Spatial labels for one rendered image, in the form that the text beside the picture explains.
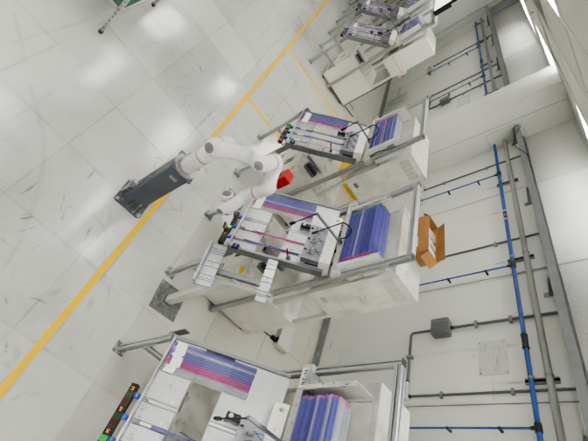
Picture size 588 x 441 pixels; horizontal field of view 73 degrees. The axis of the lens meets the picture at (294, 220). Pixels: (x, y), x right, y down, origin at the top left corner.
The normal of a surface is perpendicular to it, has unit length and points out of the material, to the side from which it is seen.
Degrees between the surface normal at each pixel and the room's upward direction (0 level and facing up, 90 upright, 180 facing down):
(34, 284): 0
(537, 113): 90
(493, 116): 90
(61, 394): 0
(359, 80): 90
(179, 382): 44
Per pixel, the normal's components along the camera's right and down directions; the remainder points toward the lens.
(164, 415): 0.14, -0.70
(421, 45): -0.28, 0.65
